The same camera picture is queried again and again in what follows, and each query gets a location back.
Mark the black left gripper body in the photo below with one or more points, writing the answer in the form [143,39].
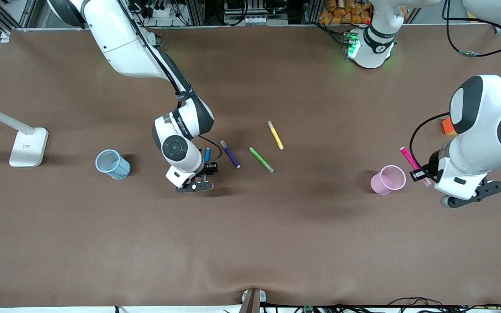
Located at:
[431,170]

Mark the pink marker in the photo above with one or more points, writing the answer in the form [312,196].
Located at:
[409,158]

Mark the pink mesh cup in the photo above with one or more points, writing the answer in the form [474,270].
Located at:
[387,180]

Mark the green marker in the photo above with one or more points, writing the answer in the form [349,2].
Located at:
[261,159]

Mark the blue marker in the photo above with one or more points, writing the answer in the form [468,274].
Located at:
[207,154]

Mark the white power strip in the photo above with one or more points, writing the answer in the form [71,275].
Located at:
[159,11]

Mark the white desk lamp stand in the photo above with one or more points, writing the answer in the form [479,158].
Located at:
[26,148]

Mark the blue mesh cup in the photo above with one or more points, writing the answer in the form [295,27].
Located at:
[113,165]

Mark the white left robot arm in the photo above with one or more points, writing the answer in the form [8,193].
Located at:
[489,126]

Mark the multicolour puzzle cube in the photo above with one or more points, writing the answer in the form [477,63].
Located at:
[447,127]

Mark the purple marker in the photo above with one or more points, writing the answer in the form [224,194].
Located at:
[230,154]

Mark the yellow marker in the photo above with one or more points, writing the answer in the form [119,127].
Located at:
[275,135]

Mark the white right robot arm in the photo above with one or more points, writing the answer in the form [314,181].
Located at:
[124,43]

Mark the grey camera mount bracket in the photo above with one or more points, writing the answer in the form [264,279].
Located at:
[252,302]

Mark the orange snack bags pile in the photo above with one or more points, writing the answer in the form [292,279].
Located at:
[346,13]

